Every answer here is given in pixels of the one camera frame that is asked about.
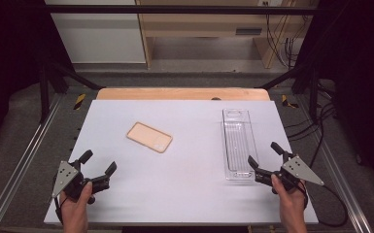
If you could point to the person's right hand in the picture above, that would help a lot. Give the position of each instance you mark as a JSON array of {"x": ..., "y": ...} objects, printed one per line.
[{"x": 289, "y": 199}]

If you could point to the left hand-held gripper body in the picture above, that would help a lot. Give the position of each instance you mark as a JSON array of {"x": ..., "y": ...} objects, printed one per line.
[{"x": 74, "y": 183}]

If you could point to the white cabinet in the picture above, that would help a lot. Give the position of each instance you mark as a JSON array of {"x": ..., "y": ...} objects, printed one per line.
[{"x": 100, "y": 35}]

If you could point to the light wooden desk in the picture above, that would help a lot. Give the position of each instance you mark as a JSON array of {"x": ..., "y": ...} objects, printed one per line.
[{"x": 207, "y": 24}]

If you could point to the black frame leg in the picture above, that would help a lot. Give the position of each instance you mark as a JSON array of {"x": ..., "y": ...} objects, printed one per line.
[
  {"x": 61, "y": 76},
  {"x": 304, "y": 76}
]

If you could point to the right yellow clamp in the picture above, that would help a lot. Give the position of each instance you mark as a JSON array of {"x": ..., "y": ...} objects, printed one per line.
[{"x": 286, "y": 101}]

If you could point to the person's left hand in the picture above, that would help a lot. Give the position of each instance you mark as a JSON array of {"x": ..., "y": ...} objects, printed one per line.
[{"x": 76, "y": 202}]

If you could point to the white board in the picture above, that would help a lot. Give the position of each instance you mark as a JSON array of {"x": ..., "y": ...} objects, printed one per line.
[{"x": 175, "y": 181}]

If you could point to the black horizontal frame bar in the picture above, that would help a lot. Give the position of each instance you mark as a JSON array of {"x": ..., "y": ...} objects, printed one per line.
[{"x": 175, "y": 9}]

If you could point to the clear plastic tray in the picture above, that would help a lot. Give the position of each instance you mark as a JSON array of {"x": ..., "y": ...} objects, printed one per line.
[{"x": 239, "y": 145}]

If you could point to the black curtain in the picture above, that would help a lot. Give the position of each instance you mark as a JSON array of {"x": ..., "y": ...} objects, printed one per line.
[
  {"x": 359, "y": 81},
  {"x": 13, "y": 64}
]

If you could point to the aluminium rail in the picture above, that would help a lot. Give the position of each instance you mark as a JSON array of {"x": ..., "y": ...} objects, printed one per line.
[
  {"x": 336, "y": 168},
  {"x": 16, "y": 168}
]

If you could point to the left yellow clamp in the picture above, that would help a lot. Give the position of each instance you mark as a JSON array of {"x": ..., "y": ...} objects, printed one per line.
[{"x": 79, "y": 101}]

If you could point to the yellow clamp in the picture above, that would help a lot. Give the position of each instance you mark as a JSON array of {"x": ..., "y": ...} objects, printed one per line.
[
  {"x": 79, "y": 101},
  {"x": 286, "y": 101}
]

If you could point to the wooden table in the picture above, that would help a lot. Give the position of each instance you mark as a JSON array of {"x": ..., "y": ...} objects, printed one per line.
[{"x": 175, "y": 93}]

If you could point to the beige phone case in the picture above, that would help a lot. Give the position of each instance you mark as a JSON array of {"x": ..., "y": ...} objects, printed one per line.
[{"x": 149, "y": 137}]

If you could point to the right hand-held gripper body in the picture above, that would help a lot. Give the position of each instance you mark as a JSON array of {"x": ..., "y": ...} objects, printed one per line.
[{"x": 296, "y": 171}]

